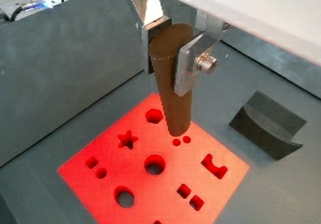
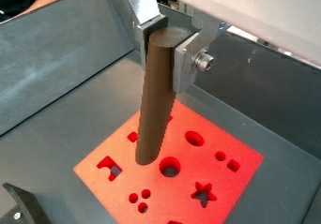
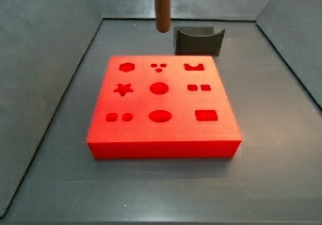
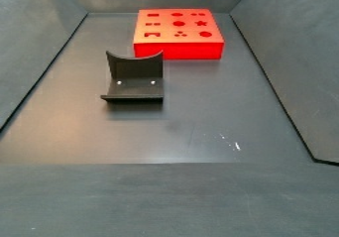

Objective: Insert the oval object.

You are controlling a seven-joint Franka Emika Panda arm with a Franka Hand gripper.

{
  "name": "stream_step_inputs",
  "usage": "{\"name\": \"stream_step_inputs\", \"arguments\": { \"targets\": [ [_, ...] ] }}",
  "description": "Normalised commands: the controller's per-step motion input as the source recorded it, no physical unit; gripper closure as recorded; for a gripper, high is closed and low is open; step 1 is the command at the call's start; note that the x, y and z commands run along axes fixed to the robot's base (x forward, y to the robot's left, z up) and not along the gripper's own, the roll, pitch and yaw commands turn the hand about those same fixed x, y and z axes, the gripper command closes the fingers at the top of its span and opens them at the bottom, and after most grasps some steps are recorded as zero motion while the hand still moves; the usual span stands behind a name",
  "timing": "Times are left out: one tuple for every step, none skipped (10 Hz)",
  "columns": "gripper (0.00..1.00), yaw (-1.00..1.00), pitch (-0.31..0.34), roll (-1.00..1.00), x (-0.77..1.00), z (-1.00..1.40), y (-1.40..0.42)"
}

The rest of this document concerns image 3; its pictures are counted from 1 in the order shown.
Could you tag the brown oval peg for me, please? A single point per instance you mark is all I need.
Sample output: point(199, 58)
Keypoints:
point(163, 15)

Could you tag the red shape sorter block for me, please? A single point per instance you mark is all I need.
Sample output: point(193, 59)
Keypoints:
point(161, 108)

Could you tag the black curved holder stand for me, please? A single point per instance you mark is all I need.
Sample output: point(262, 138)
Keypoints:
point(197, 40)

